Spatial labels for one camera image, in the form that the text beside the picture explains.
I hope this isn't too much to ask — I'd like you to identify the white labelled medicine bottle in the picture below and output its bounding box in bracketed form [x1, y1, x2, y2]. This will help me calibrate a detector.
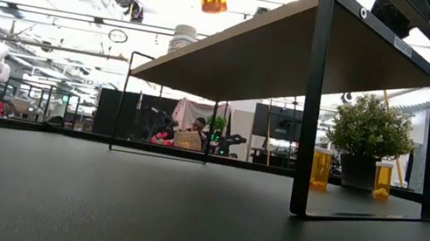
[165, 22, 200, 59]

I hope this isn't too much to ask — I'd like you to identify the small amber pill bottle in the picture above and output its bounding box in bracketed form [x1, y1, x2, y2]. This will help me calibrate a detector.
[369, 160, 397, 203]
[307, 146, 336, 193]

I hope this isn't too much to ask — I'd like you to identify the wooden sorting board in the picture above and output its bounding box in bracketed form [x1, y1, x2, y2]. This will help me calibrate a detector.
[102, 0, 430, 241]

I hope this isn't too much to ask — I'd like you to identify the potted green plant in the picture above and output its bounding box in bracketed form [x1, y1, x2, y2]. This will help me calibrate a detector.
[317, 86, 426, 200]

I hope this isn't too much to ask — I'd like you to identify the pale draped cloth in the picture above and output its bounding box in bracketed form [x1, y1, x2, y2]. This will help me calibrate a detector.
[169, 95, 230, 139]

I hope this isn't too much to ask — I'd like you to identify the black monitor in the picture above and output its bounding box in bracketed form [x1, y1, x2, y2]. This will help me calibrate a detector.
[251, 102, 305, 144]

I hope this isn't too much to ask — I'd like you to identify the person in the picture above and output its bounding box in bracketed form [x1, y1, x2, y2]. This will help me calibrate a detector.
[188, 114, 211, 138]

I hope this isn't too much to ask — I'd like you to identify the small green plant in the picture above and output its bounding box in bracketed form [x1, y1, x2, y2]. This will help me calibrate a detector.
[203, 113, 229, 137]

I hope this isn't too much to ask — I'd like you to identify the black partition panel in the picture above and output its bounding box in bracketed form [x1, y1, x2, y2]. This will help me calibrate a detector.
[90, 85, 177, 148]

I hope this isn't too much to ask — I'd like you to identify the wicker basket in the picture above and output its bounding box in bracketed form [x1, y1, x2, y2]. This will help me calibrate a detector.
[171, 126, 206, 154]

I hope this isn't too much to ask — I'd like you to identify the black hanging ring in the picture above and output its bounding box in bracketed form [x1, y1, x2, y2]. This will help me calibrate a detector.
[107, 27, 130, 45]

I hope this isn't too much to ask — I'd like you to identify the black table frame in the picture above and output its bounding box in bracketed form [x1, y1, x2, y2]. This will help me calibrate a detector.
[0, 114, 430, 209]

